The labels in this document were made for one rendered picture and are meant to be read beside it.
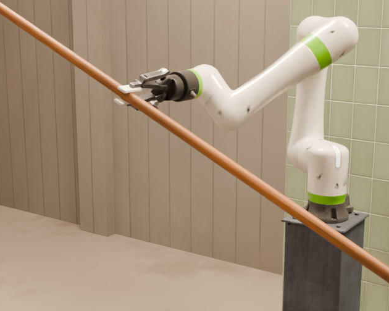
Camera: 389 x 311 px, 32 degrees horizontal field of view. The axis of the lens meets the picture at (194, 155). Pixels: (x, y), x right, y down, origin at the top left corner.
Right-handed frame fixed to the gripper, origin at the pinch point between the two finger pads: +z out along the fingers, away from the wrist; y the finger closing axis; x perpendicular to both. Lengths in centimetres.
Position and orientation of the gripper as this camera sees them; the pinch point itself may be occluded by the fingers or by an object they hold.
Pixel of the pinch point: (128, 94)
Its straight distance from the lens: 190.0
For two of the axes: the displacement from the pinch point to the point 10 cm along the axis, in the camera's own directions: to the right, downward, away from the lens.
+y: -3.0, 8.4, 4.4
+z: -6.2, 1.8, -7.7
